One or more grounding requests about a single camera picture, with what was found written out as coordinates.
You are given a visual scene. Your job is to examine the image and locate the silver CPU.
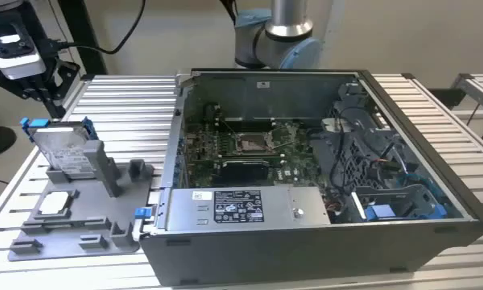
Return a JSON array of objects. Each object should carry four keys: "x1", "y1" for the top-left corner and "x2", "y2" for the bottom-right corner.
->
[{"x1": 37, "y1": 192, "x2": 72, "y2": 216}]

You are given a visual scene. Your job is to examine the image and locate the hard disk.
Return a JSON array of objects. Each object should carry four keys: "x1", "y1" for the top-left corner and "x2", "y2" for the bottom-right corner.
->
[{"x1": 20, "y1": 118, "x2": 97, "y2": 176}]

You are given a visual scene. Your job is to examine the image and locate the blue carrier in bay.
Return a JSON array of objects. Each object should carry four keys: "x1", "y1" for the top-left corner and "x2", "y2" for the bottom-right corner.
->
[{"x1": 363, "y1": 204, "x2": 446, "y2": 220}]

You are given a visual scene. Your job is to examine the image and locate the green motherboard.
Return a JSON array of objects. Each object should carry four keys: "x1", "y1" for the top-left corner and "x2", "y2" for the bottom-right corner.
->
[{"x1": 182, "y1": 102, "x2": 327, "y2": 188}]

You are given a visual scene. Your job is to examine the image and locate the black camera cable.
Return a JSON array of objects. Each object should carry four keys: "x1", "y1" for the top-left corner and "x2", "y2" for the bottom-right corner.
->
[{"x1": 48, "y1": 0, "x2": 148, "y2": 55}]

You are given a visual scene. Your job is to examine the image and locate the black wire in case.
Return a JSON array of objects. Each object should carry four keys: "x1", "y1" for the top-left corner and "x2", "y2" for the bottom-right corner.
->
[{"x1": 335, "y1": 105, "x2": 390, "y2": 172}]

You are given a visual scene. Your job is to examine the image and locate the socket cover metal frame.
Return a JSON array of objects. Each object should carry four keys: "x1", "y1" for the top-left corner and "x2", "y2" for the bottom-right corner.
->
[{"x1": 271, "y1": 126, "x2": 297, "y2": 143}]

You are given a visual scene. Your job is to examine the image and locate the blue wire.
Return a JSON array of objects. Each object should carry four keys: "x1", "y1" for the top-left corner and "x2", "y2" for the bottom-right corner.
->
[{"x1": 401, "y1": 169, "x2": 434, "y2": 197}]

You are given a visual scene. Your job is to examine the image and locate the grey disk bay cage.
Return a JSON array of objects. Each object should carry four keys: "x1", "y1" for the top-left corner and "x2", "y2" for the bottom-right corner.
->
[{"x1": 311, "y1": 99, "x2": 466, "y2": 224}]

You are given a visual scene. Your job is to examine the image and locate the CPU socket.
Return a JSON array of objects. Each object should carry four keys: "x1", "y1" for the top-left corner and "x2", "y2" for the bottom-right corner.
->
[{"x1": 233, "y1": 132, "x2": 275, "y2": 154}]

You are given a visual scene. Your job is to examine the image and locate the silver power supply unit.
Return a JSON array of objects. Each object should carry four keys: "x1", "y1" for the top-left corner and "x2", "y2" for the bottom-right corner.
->
[{"x1": 166, "y1": 185, "x2": 331, "y2": 229}]

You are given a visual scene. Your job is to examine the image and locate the black open PC case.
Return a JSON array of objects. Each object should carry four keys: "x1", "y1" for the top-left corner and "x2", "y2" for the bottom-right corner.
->
[{"x1": 138, "y1": 68, "x2": 483, "y2": 286}]

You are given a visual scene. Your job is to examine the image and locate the grey parts rack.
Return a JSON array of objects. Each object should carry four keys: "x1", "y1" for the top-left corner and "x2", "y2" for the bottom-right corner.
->
[{"x1": 6, "y1": 140, "x2": 156, "y2": 262}]

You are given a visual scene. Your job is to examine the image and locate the black RAM slot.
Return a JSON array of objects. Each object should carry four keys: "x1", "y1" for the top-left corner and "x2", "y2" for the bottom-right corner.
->
[
  {"x1": 215, "y1": 156, "x2": 286, "y2": 161},
  {"x1": 215, "y1": 121, "x2": 277, "y2": 127},
  {"x1": 215, "y1": 152, "x2": 286, "y2": 158},
  {"x1": 215, "y1": 117, "x2": 277, "y2": 123}
]

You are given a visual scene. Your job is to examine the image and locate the blue case latch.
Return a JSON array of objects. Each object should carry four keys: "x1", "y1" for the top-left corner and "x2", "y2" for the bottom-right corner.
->
[{"x1": 133, "y1": 206, "x2": 158, "y2": 219}]

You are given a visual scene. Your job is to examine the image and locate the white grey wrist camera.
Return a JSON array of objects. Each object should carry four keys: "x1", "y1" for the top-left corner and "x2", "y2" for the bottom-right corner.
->
[{"x1": 0, "y1": 22, "x2": 48, "y2": 80}]

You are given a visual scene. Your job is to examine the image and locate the green RAM stick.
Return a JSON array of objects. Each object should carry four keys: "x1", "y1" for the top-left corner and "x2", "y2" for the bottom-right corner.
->
[{"x1": 32, "y1": 219, "x2": 108, "y2": 229}]

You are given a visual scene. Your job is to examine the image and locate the black stand pole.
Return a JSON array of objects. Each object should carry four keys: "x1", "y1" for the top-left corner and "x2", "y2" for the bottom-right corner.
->
[{"x1": 60, "y1": 0, "x2": 108, "y2": 75}]

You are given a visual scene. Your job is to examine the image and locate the locking lever wire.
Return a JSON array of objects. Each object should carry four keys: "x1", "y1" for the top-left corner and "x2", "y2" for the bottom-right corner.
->
[{"x1": 223, "y1": 118, "x2": 243, "y2": 136}]

